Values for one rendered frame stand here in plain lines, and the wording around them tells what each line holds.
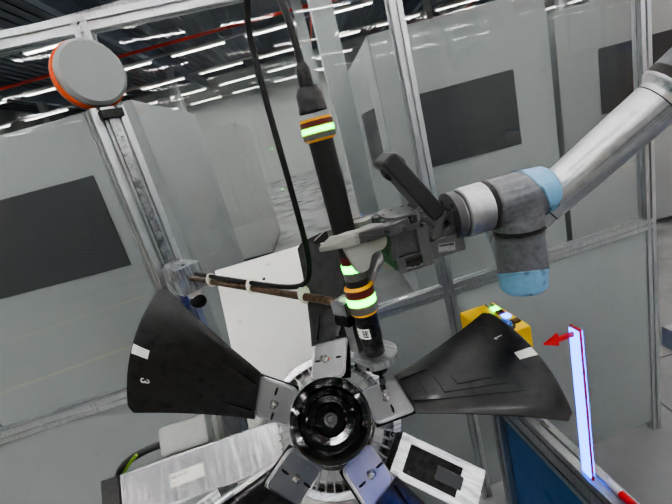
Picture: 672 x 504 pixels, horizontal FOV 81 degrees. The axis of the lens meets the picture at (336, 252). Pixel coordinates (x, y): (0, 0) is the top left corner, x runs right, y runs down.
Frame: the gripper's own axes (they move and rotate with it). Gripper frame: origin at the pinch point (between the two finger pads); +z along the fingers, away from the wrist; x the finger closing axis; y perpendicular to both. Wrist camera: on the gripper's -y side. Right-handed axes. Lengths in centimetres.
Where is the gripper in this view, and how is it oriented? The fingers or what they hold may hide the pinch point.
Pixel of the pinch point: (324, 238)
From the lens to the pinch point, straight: 55.5
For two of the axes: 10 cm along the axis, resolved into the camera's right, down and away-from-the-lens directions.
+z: -9.5, 2.8, -1.3
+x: -2.0, -2.4, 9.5
